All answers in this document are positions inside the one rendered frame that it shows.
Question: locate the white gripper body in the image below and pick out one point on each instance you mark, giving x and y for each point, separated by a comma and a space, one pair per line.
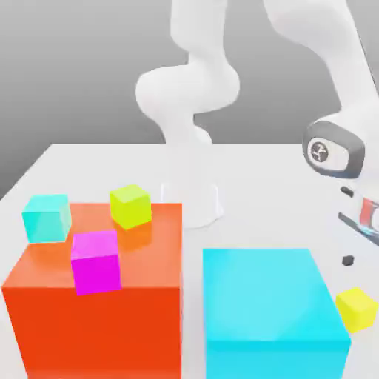
351, 223

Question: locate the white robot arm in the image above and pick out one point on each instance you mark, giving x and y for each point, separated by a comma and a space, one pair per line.
189, 88

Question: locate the small lime yellow cube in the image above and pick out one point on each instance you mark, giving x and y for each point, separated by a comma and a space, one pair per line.
130, 207

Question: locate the small magenta cube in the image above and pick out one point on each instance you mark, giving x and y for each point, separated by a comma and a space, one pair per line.
95, 266

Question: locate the small cyan cube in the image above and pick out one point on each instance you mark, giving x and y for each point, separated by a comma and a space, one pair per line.
46, 219

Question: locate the large cyan box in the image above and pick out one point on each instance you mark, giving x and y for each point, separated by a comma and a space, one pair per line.
266, 302

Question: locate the large orange box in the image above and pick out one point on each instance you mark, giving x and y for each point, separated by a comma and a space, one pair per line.
97, 331

